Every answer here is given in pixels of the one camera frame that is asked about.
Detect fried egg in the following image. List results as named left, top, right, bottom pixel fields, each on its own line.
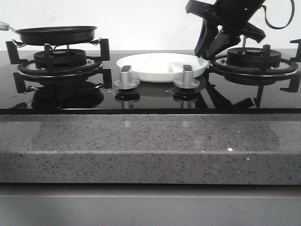
left=139, top=55, right=173, bottom=73

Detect left black burner pan support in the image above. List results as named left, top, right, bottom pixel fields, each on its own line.
left=6, top=39, right=112, bottom=93

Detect white ceramic plate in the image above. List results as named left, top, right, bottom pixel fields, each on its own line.
left=117, top=53, right=208, bottom=83

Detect black glass gas cooktop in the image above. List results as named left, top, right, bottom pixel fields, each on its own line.
left=0, top=51, right=301, bottom=115

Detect silver stove knob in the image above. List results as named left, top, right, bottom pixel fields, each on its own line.
left=114, top=65, right=140, bottom=90
left=173, top=65, right=200, bottom=89

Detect black frying pan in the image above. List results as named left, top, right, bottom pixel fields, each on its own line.
left=0, top=22, right=97, bottom=46

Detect right silver stove knob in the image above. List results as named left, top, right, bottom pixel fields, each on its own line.
left=173, top=65, right=200, bottom=89

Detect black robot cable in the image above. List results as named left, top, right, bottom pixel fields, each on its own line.
left=261, top=0, right=295, bottom=30

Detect grey stone countertop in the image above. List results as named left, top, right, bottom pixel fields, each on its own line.
left=0, top=113, right=301, bottom=185

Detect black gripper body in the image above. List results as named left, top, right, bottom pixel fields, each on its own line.
left=185, top=0, right=266, bottom=42

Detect left black gas burner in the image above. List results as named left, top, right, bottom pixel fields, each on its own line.
left=33, top=49, right=87, bottom=69

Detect grey cabinet front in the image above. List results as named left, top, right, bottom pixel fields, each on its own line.
left=0, top=184, right=301, bottom=226

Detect left silver stove knob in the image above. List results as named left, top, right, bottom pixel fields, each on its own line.
left=114, top=65, right=140, bottom=90

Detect wire pan ring support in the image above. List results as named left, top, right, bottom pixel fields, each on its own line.
left=11, top=38, right=104, bottom=50

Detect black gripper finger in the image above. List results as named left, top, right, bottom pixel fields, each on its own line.
left=194, top=19, right=219, bottom=57
left=202, top=30, right=241, bottom=60

